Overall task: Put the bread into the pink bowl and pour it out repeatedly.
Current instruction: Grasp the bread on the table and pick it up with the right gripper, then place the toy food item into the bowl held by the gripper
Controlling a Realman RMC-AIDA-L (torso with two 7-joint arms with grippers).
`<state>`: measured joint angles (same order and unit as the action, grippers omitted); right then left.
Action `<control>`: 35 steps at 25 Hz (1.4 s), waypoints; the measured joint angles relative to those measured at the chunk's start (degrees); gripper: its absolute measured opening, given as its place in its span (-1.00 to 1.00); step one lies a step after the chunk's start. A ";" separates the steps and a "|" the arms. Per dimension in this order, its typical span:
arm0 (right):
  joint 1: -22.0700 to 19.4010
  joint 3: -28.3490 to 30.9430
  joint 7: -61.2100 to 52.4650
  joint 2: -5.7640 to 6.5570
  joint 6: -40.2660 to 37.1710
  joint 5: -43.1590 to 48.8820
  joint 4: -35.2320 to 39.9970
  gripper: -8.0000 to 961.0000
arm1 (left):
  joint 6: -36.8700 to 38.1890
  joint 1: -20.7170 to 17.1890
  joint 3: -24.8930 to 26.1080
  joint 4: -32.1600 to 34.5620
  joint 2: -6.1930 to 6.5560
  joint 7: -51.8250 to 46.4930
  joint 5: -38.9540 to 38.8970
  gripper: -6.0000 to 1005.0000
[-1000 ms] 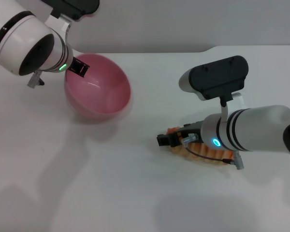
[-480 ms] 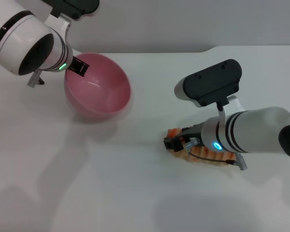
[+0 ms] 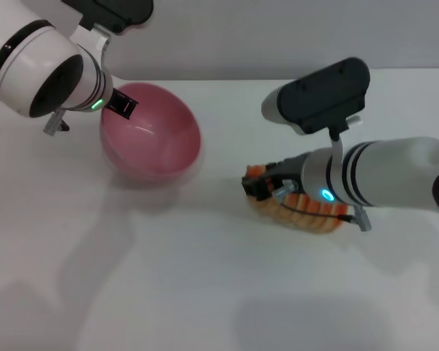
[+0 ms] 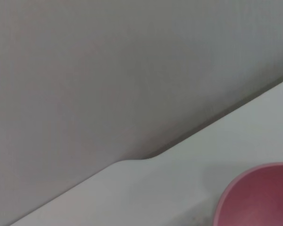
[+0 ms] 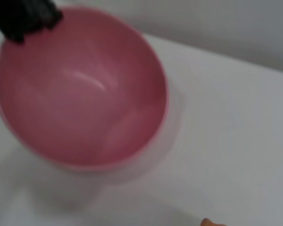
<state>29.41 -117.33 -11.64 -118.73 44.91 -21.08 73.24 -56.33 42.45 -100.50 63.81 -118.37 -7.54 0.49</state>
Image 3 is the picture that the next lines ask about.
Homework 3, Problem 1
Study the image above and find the right arm cable with plug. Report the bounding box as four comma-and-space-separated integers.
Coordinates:
273, 178, 373, 233

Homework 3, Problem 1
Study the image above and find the right silver camera bracket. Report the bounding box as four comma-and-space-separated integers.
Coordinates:
328, 116, 364, 175

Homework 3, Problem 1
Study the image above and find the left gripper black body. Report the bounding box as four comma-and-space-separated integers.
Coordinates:
102, 86, 119, 111

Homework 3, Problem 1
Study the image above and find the left arm cable with plug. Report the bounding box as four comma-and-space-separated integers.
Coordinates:
42, 109, 71, 137

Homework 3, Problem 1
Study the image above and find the orange ridged bread loaf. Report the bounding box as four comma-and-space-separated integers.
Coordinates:
244, 163, 349, 235

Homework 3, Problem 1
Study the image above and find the silver camera bracket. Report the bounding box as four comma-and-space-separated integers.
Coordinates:
328, 116, 364, 175
68, 23, 111, 71

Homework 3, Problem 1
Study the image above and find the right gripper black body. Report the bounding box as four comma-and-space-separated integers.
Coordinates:
265, 152, 311, 200

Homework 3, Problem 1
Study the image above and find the pink plastic bowl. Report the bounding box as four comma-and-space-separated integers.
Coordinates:
99, 82, 203, 184

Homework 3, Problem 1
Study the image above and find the arm cable with plug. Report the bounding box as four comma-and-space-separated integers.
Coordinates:
42, 109, 71, 137
273, 178, 373, 233

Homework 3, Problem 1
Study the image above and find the right wrist camera black housing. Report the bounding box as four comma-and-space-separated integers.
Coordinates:
260, 56, 372, 137

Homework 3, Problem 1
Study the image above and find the left silver camera bracket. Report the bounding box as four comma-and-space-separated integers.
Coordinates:
68, 23, 111, 71

